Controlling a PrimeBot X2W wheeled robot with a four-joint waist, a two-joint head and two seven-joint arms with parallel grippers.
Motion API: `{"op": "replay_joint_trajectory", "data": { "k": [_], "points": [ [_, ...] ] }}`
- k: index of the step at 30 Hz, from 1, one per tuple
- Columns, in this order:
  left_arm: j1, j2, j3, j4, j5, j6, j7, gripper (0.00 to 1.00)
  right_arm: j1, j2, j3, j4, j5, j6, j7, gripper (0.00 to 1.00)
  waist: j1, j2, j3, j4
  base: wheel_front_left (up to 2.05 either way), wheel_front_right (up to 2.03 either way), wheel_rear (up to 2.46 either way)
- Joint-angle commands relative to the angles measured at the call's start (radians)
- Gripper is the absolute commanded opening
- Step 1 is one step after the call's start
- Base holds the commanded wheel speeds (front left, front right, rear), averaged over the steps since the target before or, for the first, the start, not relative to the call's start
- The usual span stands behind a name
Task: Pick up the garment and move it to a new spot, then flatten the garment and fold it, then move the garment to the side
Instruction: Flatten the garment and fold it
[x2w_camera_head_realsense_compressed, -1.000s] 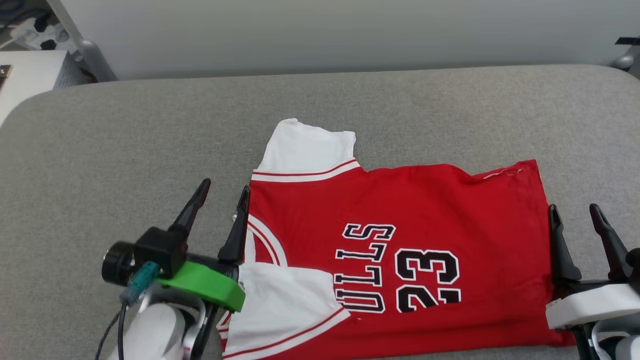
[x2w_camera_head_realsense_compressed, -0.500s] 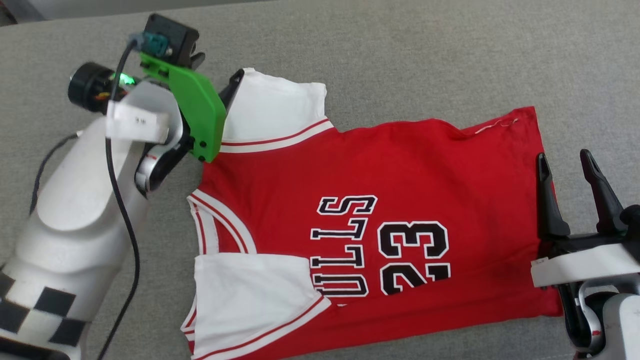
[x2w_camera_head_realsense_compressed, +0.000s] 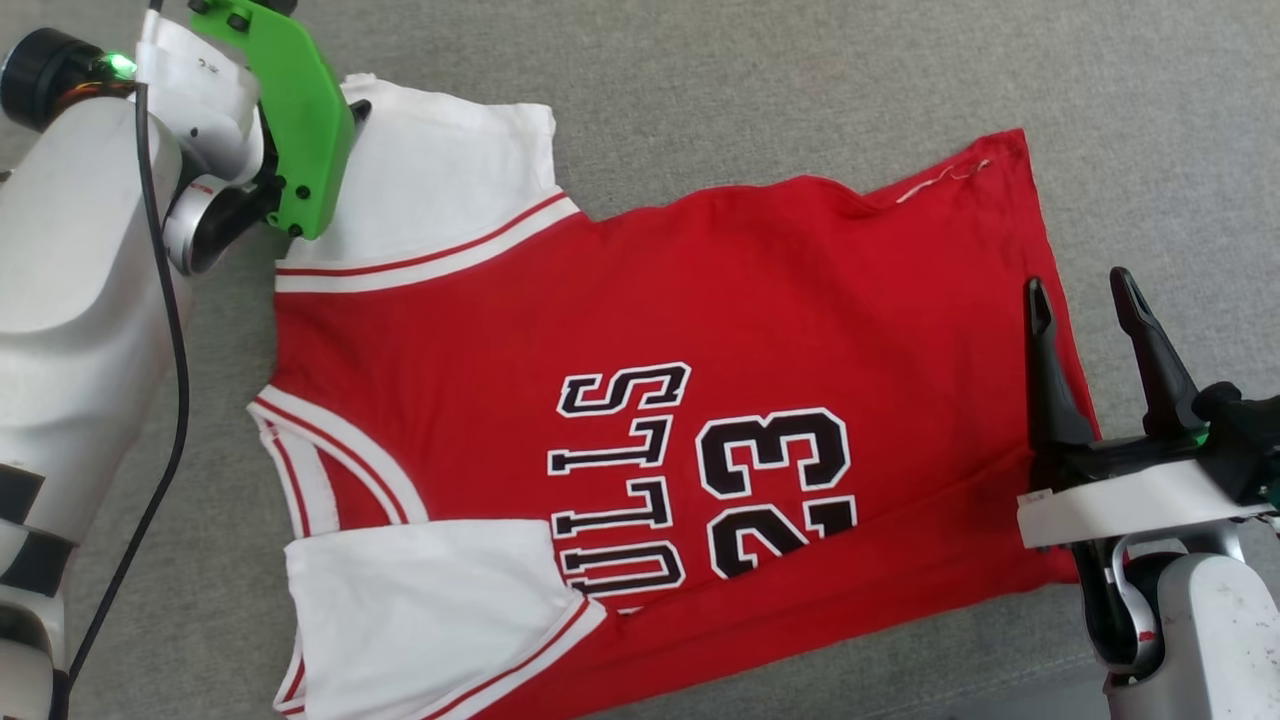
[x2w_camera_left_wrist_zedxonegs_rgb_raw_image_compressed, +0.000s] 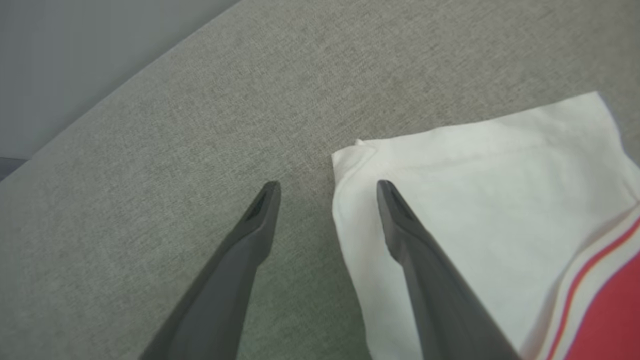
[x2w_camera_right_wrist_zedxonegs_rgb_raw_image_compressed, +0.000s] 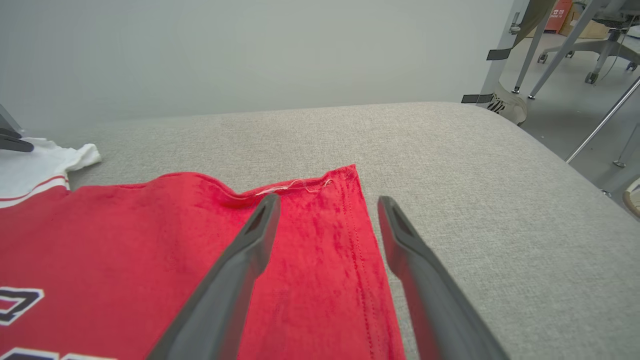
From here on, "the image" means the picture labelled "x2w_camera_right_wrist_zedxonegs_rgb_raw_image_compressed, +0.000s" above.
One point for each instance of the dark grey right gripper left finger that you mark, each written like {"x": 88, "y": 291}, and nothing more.
{"x": 225, "y": 300}

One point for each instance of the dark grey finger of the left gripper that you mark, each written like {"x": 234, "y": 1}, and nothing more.
{"x": 15, "y": 142}

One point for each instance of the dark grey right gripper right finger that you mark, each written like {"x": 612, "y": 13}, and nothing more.
{"x": 440, "y": 310}

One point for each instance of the red and white shirt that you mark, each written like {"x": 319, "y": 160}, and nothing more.
{"x": 125, "y": 240}

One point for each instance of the black tape piece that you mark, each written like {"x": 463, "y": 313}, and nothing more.
{"x": 499, "y": 54}
{"x": 477, "y": 98}

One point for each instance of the beige sneaker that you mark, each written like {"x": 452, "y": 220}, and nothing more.
{"x": 507, "y": 106}

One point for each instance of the thin metal rod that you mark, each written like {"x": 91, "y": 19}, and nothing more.
{"x": 602, "y": 121}

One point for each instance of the white partition panel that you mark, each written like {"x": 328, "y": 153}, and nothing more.
{"x": 250, "y": 50}

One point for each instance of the grey slanted table leg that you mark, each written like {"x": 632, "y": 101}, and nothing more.
{"x": 565, "y": 50}
{"x": 531, "y": 55}

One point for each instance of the olive brown fabric flap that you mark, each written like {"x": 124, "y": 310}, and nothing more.
{"x": 539, "y": 15}

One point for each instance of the grey office chair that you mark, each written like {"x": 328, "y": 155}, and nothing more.
{"x": 607, "y": 47}

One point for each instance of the brown cardboard box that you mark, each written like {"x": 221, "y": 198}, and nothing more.
{"x": 592, "y": 31}

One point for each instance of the orange cardboard box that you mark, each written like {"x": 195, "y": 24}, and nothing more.
{"x": 559, "y": 15}

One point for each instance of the grey frame post with tape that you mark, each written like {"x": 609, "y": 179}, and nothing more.
{"x": 496, "y": 75}

